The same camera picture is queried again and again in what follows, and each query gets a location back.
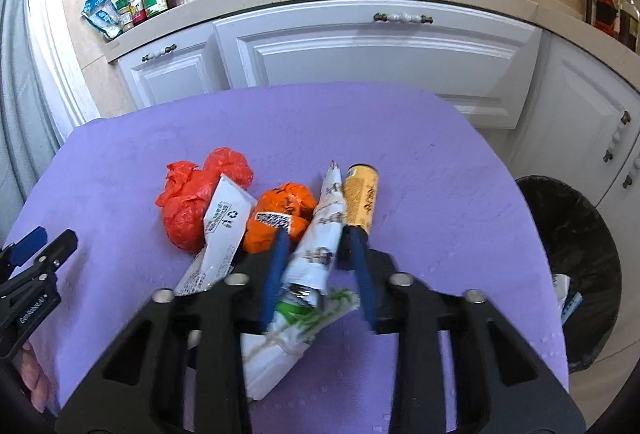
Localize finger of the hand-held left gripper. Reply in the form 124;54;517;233
0;229;79;303
0;226;48;272

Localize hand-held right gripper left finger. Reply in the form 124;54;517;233
55;229;293;434

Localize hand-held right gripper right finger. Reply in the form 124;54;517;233
337;226;586;434

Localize white green printed wrapper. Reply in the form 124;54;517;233
240;159;361;402

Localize orange wrapper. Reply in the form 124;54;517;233
243;183;318;256

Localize brown bottle with yellow label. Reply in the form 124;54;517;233
341;164;381;242

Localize red plastic bag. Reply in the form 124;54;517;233
155;146;255;256

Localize blue white packet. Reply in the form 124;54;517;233
562;291;583;327

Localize trash bin with black bag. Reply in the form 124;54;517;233
515;175;623;374

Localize person's left hand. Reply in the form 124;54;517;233
12;341;53;415

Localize purple tablecloth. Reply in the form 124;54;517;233
0;81;571;434

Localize small white cabinet door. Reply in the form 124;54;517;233
116;21;228;112

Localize wide white drawer front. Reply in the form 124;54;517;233
212;0;551;130

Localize blue white seasoning bags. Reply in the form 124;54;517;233
81;0;123;41

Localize red sauce jar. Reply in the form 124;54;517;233
596;0;621;32

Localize dark soy sauce bottle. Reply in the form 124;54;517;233
617;0;640;50

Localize white door frame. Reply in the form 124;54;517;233
22;0;103;130

